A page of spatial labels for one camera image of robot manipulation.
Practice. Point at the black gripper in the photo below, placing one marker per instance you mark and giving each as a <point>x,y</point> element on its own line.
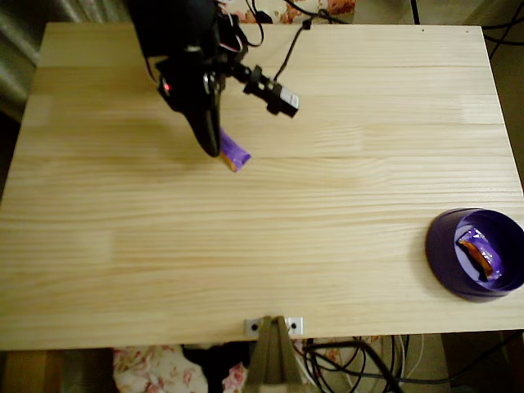
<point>196,110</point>

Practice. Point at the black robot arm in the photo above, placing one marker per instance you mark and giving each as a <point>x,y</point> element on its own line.
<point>176,24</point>

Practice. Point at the purple bowl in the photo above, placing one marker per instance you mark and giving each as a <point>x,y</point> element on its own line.
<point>440,254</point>

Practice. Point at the floral fabric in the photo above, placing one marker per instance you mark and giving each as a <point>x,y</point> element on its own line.
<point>151,368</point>
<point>340,8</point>

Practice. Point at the silver pleated mat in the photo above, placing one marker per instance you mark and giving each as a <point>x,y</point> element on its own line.
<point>16,53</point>

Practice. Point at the black cloth item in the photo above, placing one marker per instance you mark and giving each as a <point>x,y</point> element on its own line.
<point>213,364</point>

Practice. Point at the black ball-joint camera mount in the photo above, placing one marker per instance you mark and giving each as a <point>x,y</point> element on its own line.
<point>254,75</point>

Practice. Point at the black box camera white label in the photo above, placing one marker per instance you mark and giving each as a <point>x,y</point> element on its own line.
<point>286,100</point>

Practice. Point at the grey metal bracket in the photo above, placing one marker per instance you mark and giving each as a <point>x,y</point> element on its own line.
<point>249,323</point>

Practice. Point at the olive camera stand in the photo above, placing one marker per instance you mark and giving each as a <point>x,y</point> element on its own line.
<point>272,360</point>

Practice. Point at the wooden frame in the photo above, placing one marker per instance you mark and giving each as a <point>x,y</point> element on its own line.
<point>24,372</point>

